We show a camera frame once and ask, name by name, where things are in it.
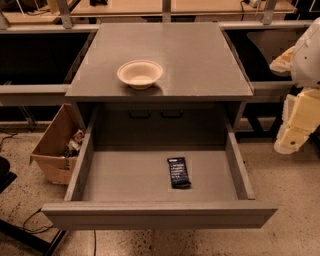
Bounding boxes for wooden background table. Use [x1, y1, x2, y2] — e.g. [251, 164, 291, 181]
[1, 0, 296, 24]

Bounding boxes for cardboard box with trash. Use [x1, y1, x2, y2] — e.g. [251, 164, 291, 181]
[30, 104, 84, 184]

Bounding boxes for right black drawer handle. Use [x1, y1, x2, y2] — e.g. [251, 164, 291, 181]
[160, 110, 183, 119]

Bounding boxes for open grey top drawer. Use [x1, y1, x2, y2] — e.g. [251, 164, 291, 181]
[41, 109, 279, 231]

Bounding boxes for white paper bowl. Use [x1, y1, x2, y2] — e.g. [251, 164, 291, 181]
[117, 60, 163, 89]

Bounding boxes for left black drawer handle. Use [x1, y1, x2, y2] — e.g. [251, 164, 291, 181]
[128, 110, 151, 119]

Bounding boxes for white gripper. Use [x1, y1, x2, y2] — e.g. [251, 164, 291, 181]
[269, 18, 320, 154]

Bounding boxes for dark blue rxbar wrapper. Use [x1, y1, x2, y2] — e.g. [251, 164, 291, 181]
[167, 157, 191, 189]

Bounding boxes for black drawer handle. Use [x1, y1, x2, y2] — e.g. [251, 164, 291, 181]
[128, 110, 151, 119]
[160, 110, 183, 119]

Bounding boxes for black floor cable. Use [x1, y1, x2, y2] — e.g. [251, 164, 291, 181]
[21, 208, 55, 235]

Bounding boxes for grey cabinet with counter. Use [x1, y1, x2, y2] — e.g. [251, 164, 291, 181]
[66, 23, 252, 139]

